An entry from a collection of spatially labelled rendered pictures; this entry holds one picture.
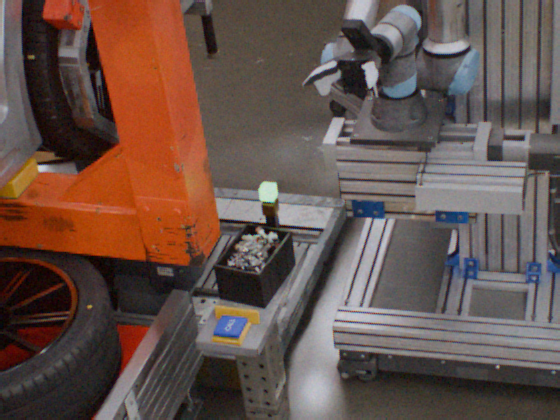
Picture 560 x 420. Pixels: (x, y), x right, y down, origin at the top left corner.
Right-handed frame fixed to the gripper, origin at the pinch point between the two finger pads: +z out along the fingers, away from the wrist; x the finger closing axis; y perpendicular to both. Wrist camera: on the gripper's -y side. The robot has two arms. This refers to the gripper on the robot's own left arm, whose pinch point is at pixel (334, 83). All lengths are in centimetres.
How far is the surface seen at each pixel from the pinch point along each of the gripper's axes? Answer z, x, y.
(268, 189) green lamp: -35, 50, 51
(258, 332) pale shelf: -3, 41, 74
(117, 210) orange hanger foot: -10, 82, 45
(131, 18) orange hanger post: -12, 58, -9
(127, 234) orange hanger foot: -10, 81, 52
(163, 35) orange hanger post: -17, 54, -2
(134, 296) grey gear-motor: -26, 105, 89
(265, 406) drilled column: -9, 52, 107
